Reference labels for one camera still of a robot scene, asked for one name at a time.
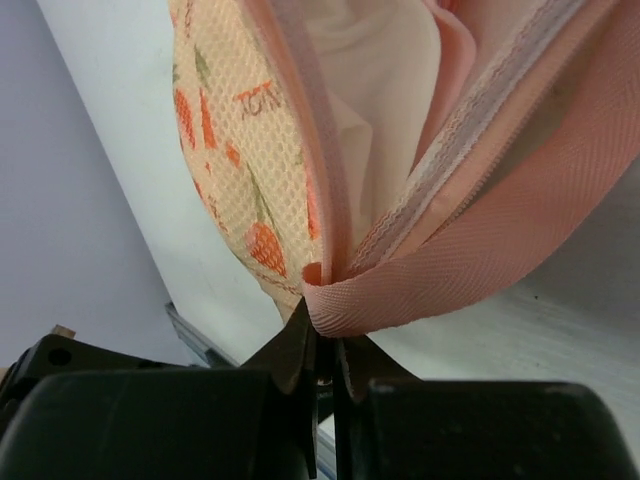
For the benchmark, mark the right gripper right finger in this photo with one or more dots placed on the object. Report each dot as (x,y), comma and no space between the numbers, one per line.
(390,424)

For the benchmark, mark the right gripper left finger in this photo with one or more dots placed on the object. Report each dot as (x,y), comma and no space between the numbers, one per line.
(70,410)

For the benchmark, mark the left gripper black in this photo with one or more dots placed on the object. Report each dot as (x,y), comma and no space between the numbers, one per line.
(54,355)

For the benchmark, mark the floral mesh laundry bag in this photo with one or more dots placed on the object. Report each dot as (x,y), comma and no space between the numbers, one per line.
(546,123)

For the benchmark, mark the pink bra inside bag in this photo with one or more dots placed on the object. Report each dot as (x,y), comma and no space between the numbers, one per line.
(394,71)

